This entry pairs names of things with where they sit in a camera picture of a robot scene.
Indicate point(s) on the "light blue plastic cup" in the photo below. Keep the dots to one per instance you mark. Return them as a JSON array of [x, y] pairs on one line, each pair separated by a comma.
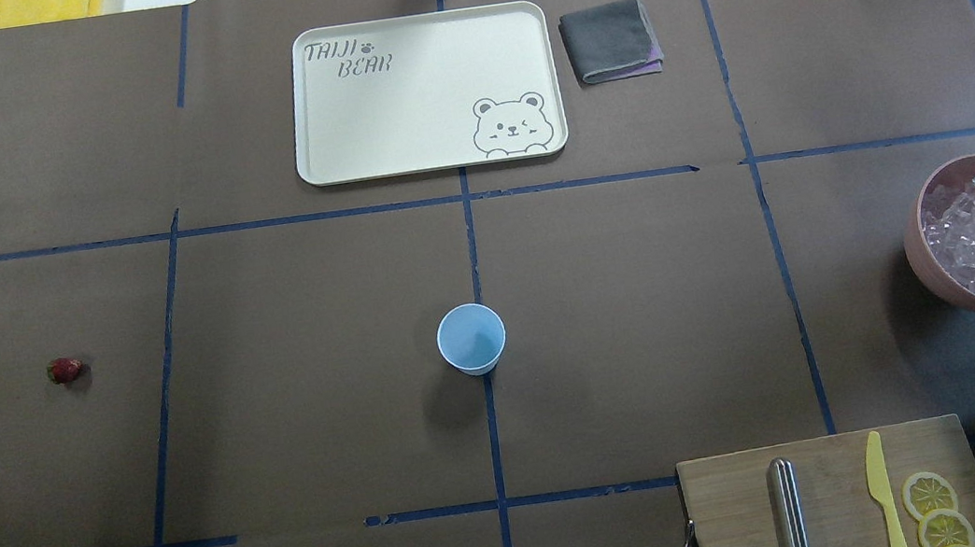
[[471, 338]]

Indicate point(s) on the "grey folded cloth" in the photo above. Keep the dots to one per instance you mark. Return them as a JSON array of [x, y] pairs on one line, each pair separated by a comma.
[[611, 42]]

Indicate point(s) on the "yellow cloth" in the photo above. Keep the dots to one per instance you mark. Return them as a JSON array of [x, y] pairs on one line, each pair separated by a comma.
[[15, 13]]

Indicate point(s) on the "red strawberry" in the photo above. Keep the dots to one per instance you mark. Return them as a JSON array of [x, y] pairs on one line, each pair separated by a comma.
[[65, 370]]

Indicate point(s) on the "wooden cutting board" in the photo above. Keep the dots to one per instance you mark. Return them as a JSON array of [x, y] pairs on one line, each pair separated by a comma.
[[728, 496]]

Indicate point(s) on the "steel muddler black tip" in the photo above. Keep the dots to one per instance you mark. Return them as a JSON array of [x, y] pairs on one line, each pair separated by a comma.
[[786, 504]]

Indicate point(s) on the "yellow plastic knife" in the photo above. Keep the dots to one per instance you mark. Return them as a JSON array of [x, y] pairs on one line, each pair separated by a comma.
[[877, 480]]

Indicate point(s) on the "cream bear print tray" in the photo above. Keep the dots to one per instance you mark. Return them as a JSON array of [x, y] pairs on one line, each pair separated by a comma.
[[424, 93]]

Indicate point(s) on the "lemon slice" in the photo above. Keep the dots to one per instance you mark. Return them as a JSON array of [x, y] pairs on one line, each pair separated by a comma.
[[926, 492], [945, 528]]

